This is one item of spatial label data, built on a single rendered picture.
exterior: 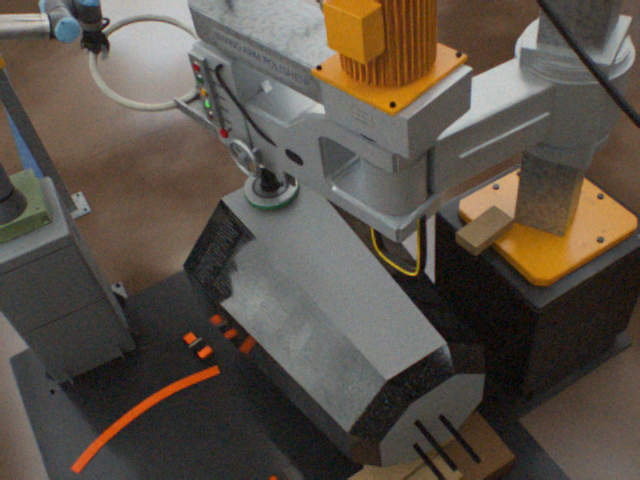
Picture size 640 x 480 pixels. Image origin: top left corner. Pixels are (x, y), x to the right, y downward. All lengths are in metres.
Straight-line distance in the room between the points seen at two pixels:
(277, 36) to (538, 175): 1.03
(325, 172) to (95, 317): 1.51
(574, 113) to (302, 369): 1.20
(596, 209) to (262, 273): 1.27
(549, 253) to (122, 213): 2.49
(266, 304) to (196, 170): 1.84
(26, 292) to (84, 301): 0.26
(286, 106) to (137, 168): 2.30
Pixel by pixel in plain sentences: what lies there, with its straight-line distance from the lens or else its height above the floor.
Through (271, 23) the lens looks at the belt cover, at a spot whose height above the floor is 1.71.
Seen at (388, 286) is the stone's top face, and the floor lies 0.84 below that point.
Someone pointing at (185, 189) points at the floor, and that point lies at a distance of 4.21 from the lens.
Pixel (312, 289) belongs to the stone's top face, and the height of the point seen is 0.84.
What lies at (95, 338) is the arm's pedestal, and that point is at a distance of 3.42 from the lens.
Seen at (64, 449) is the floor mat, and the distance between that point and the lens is 3.41.
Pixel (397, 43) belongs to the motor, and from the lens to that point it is 1.68.
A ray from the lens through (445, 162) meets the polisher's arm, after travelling 2.05.
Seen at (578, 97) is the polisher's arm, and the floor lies 1.45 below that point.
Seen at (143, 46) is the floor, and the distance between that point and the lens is 5.54.
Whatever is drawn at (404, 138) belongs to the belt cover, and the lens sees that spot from 1.74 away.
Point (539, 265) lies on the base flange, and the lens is 2.61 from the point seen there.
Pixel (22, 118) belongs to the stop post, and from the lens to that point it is 3.94.
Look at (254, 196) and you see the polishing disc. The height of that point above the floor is 0.90.
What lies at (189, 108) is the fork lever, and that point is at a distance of 2.83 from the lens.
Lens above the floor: 2.79
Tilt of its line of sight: 49 degrees down
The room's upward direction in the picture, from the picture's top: 10 degrees counter-clockwise
